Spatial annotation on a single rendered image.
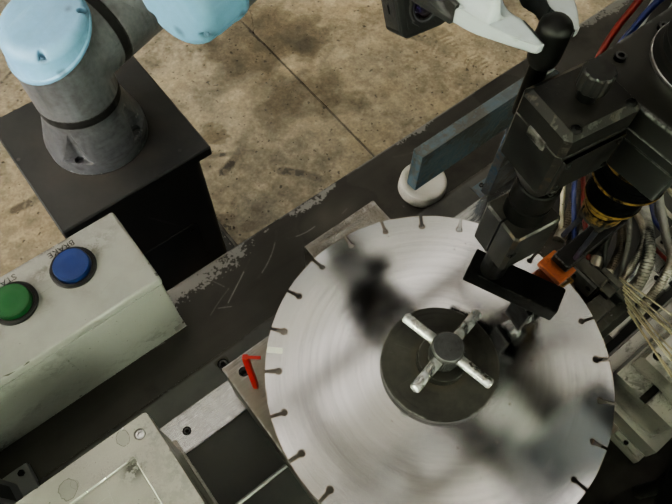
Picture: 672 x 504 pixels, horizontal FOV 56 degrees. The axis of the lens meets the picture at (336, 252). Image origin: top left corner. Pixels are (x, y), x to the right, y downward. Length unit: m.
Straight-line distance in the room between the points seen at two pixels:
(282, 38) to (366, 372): 1.72
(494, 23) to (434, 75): 1.73
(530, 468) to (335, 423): 0.18
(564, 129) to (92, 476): 0.51
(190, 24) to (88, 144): 0.47
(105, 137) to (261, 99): 1.12
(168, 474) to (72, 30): 0.53
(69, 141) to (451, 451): 0.67
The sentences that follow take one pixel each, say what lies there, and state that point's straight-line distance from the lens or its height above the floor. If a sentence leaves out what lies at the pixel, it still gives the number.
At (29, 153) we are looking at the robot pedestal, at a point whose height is 0.75.
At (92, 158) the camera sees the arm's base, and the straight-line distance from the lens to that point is 0.98.
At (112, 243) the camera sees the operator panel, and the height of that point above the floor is 0.90.
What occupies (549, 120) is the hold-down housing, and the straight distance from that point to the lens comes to 0.38.
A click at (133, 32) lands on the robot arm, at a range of 0.92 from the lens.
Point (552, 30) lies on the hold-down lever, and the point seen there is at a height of 1.28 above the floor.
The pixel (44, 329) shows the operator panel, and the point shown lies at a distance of 0.73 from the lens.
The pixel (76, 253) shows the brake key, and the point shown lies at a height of 0.91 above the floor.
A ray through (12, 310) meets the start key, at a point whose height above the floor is 0.91.
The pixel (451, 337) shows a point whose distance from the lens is 0.57.
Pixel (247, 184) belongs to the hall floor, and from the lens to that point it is 1.85.
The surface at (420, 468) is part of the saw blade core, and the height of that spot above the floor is 0.95.
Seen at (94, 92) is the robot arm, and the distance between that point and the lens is 0.91.
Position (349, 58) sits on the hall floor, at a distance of 2.14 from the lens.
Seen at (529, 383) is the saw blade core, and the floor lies 0.95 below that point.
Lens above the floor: 1.53
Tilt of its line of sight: 63 degrees down
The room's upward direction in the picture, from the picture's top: 2 degrees clockwise
